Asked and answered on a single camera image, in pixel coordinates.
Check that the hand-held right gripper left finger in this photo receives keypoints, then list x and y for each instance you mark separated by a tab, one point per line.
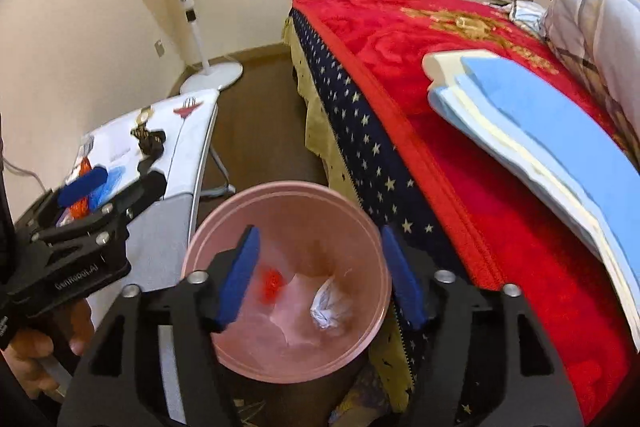
239	279

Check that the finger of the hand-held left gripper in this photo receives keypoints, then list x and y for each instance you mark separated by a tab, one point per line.
82	187
145	189

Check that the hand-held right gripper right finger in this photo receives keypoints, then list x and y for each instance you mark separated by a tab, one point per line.
404	282

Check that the orange plastic bag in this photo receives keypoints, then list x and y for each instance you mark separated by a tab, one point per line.
80	204

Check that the blue plastic bag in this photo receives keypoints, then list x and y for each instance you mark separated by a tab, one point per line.
111	182

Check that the pink plastic bin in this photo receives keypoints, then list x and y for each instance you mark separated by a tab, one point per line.
300	217

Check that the person's left hand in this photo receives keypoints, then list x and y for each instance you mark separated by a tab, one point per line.
27	359

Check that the red wrapper scrap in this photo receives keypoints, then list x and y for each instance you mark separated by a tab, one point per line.
272	283

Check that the white printed table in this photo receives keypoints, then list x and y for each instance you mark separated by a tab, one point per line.
170	227

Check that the translucent plastic wrapper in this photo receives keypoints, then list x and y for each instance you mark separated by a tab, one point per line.
295	312

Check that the white crumpled paper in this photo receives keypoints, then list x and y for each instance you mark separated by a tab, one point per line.
327	302

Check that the colourful patterned cloth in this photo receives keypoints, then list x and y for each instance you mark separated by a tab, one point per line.
370	402

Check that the bed with star blanket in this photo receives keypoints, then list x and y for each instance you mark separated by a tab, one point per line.
370	147

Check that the yellow bed skirt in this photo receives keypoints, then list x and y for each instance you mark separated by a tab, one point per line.
320	132

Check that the blue folded bedding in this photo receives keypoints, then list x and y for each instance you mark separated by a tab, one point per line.
525	117

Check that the cream foam pad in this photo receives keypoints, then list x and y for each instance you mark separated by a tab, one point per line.
442	62

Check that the bed with red blanket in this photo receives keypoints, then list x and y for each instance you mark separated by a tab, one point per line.
400	57

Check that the light blue shirt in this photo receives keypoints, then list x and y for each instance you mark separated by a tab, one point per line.
525	14

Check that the plaid quilt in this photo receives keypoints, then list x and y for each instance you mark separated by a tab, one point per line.
590	32

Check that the wall outlet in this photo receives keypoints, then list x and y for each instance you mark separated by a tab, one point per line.
159	48

